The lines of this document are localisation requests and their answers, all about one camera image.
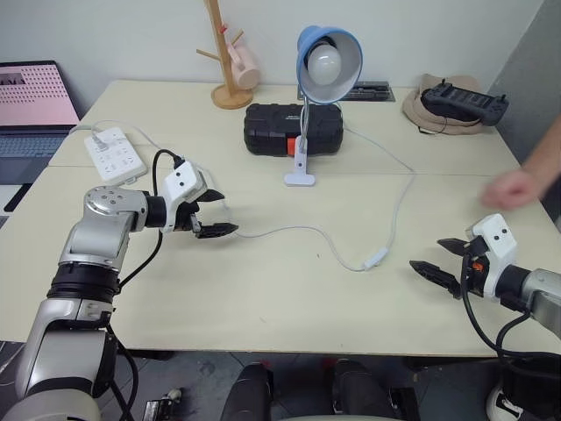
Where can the small metal caster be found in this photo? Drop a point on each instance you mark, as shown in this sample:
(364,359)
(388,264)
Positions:
(164,405)

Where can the grey laptop with pink screen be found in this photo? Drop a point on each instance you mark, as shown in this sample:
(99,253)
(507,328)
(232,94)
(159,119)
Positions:
(30,109)

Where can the pink mug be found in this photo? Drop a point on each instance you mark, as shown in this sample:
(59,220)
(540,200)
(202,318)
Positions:
(243,68)

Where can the black plastic tool case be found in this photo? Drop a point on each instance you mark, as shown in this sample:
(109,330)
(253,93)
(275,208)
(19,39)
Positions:
(271,131)

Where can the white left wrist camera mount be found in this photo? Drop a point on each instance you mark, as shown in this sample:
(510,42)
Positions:
(179,180)

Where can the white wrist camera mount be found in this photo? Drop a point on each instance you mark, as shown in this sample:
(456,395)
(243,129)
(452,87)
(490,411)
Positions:
(497,245)
(179,180)

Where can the dark rounded shape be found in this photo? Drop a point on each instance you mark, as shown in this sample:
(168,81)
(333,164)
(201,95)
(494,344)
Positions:
(247,394)
(364,390)
(534,381)

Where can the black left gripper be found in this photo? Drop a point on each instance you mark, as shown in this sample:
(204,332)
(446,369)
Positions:
(186,219)

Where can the wooden mug tree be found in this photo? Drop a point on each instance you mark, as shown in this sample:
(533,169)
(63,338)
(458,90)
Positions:
(219,52)

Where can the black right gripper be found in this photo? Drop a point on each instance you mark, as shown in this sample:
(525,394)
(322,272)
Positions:
(471,277)

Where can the person's bare forearm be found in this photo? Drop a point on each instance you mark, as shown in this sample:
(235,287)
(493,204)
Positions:
(545,149)

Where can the white power strip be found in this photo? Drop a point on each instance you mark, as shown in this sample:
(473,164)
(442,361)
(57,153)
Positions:
(116,158)

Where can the white light bulb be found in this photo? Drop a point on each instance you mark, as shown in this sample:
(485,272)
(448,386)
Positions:
(324,65)

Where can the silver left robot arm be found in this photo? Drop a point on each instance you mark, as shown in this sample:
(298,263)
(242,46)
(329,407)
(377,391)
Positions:
(101,228)

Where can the beige bucket hat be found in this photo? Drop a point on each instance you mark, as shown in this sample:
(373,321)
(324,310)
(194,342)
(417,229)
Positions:
(427,116)

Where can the blue clip desk lamp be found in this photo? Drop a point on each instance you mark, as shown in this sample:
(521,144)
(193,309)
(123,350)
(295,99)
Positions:
(307,48)

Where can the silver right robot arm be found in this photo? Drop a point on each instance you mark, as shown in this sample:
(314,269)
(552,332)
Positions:
(541,294)

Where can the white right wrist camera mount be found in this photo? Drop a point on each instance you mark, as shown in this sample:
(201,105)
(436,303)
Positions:
(497,245)

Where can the black handheld controller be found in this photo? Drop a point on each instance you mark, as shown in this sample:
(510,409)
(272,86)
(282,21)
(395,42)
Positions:
(464,103)

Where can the person's bare hand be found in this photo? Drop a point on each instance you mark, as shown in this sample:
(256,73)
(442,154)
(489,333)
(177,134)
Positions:
(513,188)

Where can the white and black shoe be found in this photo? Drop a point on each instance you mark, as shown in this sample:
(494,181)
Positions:
(499,403)

